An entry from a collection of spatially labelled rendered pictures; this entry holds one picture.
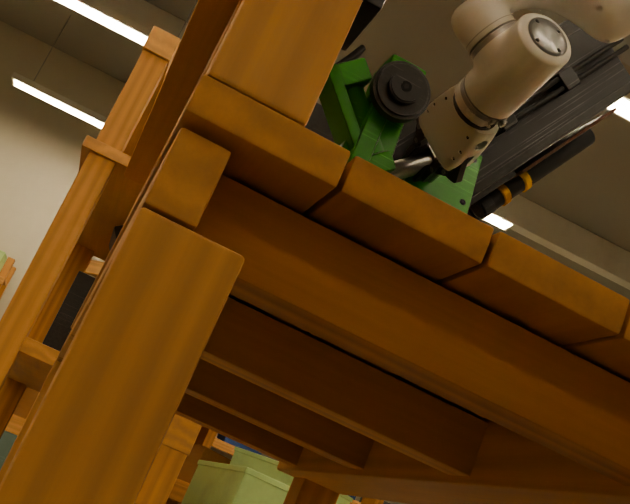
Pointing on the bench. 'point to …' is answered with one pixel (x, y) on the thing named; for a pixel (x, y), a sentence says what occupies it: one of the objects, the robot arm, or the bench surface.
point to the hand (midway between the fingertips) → (420, 162)
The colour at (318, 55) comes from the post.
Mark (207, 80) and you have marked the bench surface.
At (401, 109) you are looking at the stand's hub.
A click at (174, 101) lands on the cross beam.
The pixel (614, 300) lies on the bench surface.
